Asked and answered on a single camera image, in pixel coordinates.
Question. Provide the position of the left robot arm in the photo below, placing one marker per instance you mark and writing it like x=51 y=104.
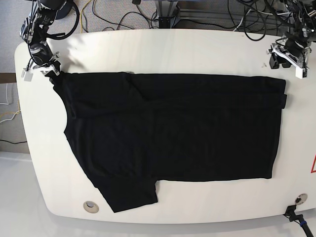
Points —
x=301 y=20

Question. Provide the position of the black T-shirt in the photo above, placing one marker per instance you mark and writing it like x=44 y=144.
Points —
x=128 y=131

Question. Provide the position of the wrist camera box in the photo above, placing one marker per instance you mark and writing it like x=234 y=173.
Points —
x=301 y=72
x=27 y=75

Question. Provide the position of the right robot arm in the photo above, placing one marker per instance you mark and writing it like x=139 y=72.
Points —
x=34 y=33

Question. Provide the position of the silver table grommet right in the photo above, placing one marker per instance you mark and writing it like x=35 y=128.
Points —
x=301 y=199

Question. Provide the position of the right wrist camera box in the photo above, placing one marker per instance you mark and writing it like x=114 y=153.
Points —
x=27 y=75

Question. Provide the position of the red warning triangle sticker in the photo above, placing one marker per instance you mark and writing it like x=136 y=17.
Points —
x=313 y=169

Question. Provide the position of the silver table grommet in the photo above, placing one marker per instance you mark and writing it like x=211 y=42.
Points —
x=301 y=199
x=90 y=207

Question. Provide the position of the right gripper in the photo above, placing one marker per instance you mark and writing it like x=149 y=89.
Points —
x=45 y=61

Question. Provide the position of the black clamp with cable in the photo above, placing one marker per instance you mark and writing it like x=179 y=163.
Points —
x=299 y=219

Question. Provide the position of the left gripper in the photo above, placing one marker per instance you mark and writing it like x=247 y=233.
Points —
x=289 y=52

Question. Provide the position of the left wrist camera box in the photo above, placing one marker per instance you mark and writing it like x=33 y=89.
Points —
x=301 y=72

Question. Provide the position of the aluminium frame post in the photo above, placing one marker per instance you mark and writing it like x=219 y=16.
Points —
x=168 y=13

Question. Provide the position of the silver table grommet left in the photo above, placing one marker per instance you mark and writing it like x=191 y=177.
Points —
x=90 y=207

